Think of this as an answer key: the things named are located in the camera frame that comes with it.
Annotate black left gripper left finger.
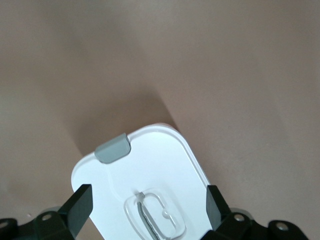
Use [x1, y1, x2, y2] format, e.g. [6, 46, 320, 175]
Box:
[0, 184, 94, 240]

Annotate white box lid grey clips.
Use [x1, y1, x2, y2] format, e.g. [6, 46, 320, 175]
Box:
[71, 124, 215, 240]

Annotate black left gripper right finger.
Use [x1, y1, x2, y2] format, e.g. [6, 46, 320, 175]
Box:
[199, 185, 307, 240]

